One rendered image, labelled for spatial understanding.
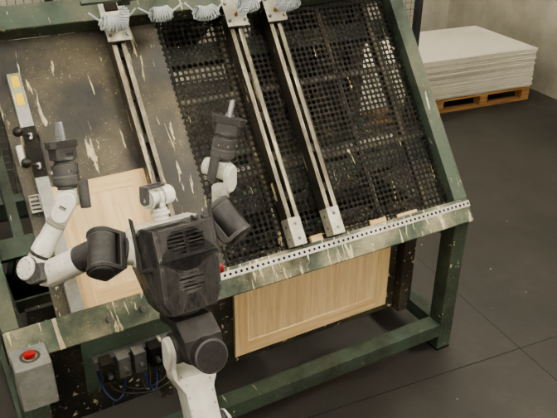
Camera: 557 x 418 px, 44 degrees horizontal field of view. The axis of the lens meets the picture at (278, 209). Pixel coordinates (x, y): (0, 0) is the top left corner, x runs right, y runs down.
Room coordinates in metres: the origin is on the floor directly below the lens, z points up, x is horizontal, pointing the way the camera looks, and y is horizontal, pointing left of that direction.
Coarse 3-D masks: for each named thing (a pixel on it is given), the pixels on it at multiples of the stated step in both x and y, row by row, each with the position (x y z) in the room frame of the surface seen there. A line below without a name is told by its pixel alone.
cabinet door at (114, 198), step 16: (112, 176) 2.48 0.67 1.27; (128, 176) 2.50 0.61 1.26; (144, 176) 2.52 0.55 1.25; (96, 192) 2.41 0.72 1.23; (112, 192) 2.44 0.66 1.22; (128, 192) 2.46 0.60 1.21; (80, 208) 2.35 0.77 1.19; (96, 208) 2.37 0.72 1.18; (112, 208) 2.39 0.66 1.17; (128, 208) 2.42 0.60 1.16; (144, 208) 2.44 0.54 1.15; (80, 224) 2.31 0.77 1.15; (96, 224) 2.33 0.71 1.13; (112, 224) 2.35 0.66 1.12; (128, 224) 2.38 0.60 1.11; (80, 240) 2.27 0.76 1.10; (128, 272) 2.25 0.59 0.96; (80, 288) 2.15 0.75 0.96; (96, 288) 2.18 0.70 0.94; (112, 288) 2.19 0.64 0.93; (128, 288) 2.21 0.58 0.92; (96, 304) 2.13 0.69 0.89
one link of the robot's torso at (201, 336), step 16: (176, 320) 1.80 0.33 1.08; (192, 320) 1.79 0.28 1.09; (208, 320) 1.80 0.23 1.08; (176, 336) 1.77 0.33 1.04; (192, 336) 1.73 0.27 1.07; (208, 336) 1.73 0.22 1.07; (192, 352) 1.68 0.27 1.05; (208, 352) 1.68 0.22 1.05; (224, 352) 1.70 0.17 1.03; (208, 368) 1.66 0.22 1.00
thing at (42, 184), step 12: (12, 96) 2.52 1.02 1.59; (24, 96) 2.53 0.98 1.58; (24, 108) 2.51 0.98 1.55; (24, 120) 2.47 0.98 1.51; (24, 144) 2.44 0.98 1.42; (36, 180) 2.34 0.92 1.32; (48, 180) 2.36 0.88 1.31; (48, 192) 2.33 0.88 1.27; (48, 204) 2.30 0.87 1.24; (60, 240) 2.23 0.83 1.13; (60, 252) 2.20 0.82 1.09; (72, 288) 2.13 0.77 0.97; (72, 300) 2.10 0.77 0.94; (72, 312) 2.07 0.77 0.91
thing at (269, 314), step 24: (336, 264) 2.86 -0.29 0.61; (360, 264) 2.94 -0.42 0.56; (384, 264) 3.01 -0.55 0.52; (264, 288) 2.67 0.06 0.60; (288, 288) 2.73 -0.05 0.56; (312, 288) 2.80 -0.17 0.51; (336, 288) 2.87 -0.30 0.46; (360, 288) 2.94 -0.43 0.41; (384, 288) 3.02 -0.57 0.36; (240, 312) 2.60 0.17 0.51; (264, 312) 2.67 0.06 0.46; (288, 312) 2.73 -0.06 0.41; (312, 312) 2.80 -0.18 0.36; (336, 312) 2.87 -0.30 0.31; (360, 312) 2.94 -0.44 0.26; (240, 336) 2.60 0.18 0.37; (264, 336) 2.66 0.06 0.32; (288, 336) 2.73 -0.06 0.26
